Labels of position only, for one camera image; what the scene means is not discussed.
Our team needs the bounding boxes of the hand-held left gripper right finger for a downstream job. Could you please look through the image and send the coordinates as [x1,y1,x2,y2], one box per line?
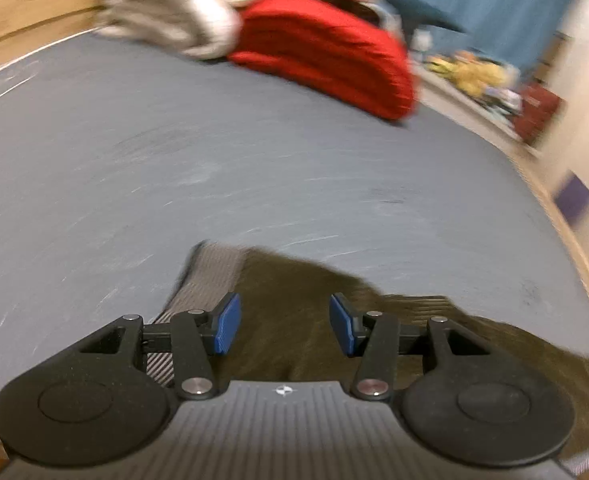
[329,292,491,402]

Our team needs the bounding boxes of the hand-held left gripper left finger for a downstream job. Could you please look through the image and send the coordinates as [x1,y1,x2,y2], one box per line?
[80,292,242,402]

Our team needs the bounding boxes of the olive corduroy pants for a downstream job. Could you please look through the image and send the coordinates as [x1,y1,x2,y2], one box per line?
[144,242,589,463]

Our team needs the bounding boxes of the purple box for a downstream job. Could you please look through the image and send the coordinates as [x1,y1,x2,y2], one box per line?
[552,172,589,225]

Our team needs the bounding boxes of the red folded quilt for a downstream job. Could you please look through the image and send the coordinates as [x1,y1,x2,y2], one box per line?
[227,0,421,121]

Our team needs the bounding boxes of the yellow plush toy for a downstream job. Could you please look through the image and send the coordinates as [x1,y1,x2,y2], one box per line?
[427,52,516,97]

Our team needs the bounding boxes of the dark red box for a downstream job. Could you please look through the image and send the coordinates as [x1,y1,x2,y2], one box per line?
[517,82,561,145]

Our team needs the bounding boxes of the white folded blanket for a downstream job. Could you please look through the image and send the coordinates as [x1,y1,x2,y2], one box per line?
[94,0,271,60]

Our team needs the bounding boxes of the blue curtain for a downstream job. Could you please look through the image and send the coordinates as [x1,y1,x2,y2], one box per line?
[425,0,588,78]

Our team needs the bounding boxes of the wooden headboard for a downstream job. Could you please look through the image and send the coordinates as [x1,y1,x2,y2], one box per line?
[0,0,106,83]

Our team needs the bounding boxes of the wooden bed side rail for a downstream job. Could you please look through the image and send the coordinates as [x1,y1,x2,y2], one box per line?
[512,152,589,356]

